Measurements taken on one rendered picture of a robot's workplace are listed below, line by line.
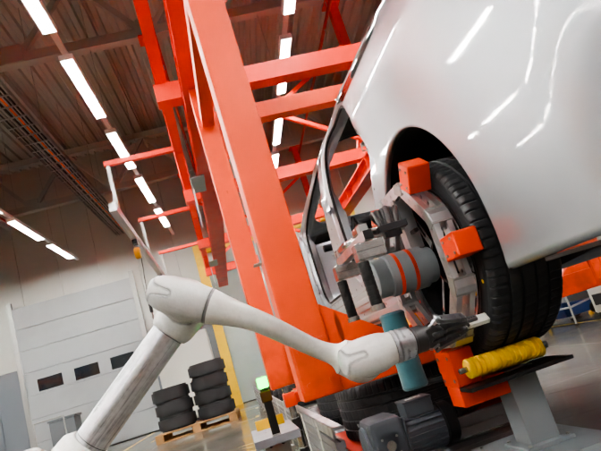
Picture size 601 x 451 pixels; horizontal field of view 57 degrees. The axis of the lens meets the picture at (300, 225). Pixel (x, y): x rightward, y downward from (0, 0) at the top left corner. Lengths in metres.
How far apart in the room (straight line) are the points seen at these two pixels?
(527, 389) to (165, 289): 1.14
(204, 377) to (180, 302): 8.52
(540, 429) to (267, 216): 1.23
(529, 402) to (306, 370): 0.80
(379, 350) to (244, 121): 1.26
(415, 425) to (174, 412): 8.22
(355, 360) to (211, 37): 1.64
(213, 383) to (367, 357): 8.55
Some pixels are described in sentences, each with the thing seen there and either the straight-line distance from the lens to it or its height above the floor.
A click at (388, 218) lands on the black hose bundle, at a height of 0.99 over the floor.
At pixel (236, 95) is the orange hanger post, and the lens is 2.46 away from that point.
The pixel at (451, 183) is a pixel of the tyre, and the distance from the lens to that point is 1.68.
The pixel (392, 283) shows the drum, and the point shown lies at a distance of 1.77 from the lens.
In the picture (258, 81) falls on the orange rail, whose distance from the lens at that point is 5.40.
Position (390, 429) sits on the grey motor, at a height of 0.37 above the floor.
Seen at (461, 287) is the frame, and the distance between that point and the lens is 1.61.
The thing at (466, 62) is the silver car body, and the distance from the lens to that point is 1.49.
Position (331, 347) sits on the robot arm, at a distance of 1.67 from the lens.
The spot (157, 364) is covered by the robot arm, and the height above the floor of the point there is 0.79.
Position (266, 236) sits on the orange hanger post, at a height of 1.18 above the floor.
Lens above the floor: 0.69
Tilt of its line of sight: 13 degrees up
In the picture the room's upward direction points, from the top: 17 degrees counter-clockwise
